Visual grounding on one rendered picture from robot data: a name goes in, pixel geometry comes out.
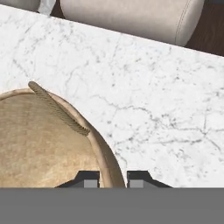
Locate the beige upholstered stool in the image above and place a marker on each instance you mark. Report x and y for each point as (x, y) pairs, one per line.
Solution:
(131, 16)
(20, 4)

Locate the tan woven basket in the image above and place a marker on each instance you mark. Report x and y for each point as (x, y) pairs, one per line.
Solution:
(43, 145)

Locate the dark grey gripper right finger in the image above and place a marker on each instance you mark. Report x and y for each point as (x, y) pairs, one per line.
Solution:
(138, 176)

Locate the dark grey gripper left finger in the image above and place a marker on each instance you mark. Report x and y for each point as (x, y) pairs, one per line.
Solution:
(87, 176)

